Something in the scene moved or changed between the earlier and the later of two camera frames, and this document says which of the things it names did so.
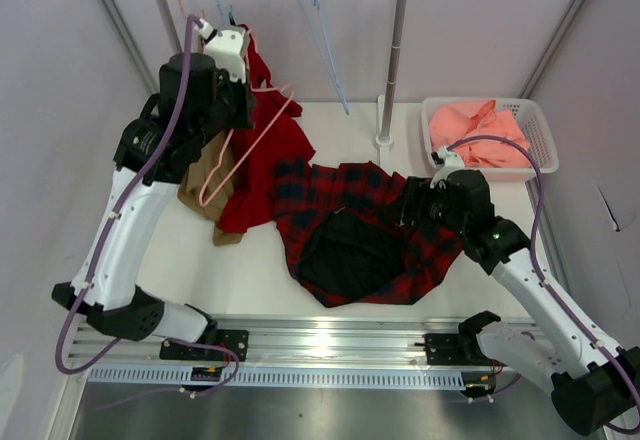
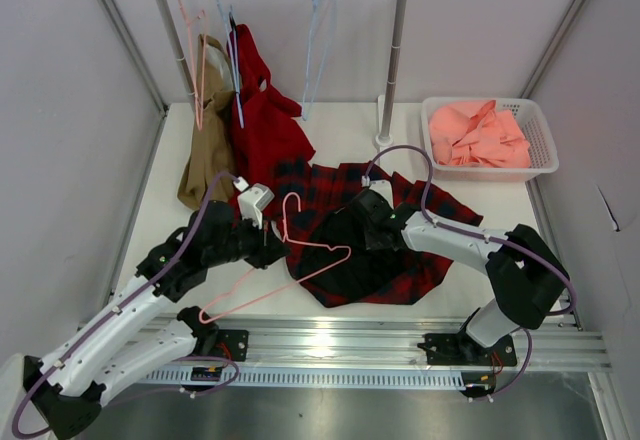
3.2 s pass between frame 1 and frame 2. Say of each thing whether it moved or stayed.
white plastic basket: stayed
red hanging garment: stayed
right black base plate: stayed
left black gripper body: moved
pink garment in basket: stayed
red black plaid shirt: stayed
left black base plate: stayed
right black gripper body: moved
